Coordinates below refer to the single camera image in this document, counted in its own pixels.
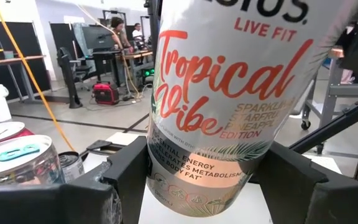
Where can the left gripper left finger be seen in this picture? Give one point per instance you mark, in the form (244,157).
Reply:
(73,202)

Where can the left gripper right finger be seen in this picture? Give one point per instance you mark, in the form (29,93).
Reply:
(306,199)

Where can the blue silver Red Bull can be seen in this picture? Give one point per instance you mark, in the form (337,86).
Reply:
(17,165)

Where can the red soda can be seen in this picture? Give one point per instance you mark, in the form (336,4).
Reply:
(2,132)

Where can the white Celsius can yellow band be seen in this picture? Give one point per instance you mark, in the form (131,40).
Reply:
(228,93)

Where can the white Celsius can blue band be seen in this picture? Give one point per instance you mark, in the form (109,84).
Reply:
(71,168)

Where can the grey metal cart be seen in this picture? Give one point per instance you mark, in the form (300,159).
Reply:
(331,93)

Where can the red black portable generator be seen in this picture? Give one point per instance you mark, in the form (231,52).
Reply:
(106,93)

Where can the black computer green light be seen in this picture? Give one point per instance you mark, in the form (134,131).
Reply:
(149,72)

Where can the wooden desk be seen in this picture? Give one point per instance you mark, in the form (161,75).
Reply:
(135,56)
(17,59)

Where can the black partition panel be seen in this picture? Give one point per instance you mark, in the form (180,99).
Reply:
(36,40)
(57,37)

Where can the black monitor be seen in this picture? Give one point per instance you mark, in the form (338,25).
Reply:
(98,37)

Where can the person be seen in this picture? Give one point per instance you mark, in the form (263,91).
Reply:
(138,35)
(118,34)

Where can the black metal post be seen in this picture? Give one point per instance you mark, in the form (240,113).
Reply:
(154,25)

